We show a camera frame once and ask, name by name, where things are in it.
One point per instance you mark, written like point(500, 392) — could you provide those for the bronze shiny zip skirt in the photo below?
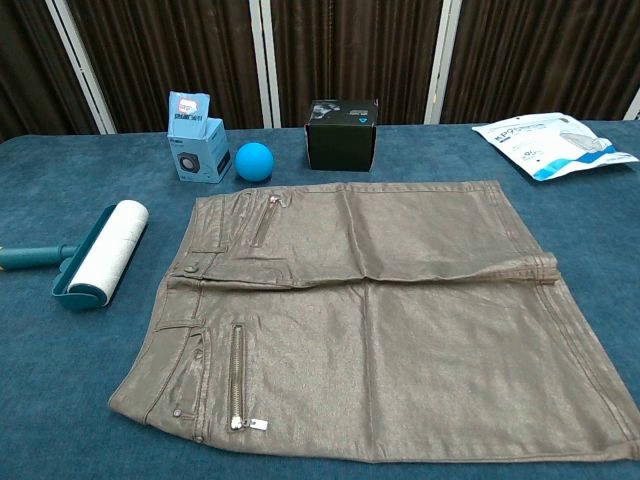
point(375, 325)

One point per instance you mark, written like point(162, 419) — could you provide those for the black cardboard box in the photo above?
point(340, 145)

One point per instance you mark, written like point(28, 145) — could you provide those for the blue ball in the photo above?
point(254, 161)

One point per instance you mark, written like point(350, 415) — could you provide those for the light blue speaker box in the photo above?
point(200, 155)

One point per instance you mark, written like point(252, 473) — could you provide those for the white KP95 mask bag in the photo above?
point(540, 145)

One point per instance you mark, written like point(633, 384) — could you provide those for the dark curtain screen panel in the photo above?
point(540, 55)
point(165, 50)
point(30, 60)
point(350, 50)

